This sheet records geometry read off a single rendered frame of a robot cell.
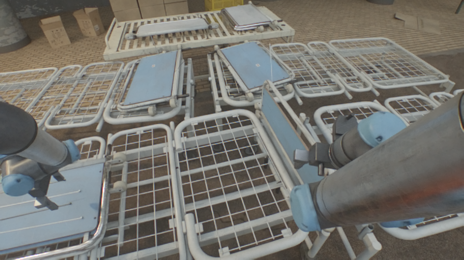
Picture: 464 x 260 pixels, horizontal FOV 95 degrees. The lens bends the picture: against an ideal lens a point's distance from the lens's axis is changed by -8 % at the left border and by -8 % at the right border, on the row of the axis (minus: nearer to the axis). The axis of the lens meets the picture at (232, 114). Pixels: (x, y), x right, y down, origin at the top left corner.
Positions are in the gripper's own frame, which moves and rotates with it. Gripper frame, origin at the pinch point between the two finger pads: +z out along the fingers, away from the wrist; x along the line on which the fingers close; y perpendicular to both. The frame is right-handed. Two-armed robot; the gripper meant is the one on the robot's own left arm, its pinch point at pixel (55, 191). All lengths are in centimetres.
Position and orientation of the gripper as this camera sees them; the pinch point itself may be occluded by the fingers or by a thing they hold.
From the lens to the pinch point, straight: 119.4
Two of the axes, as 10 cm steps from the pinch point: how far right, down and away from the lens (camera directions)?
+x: 2.9, 6.8, -6.7
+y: -9.6, 2.1, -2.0
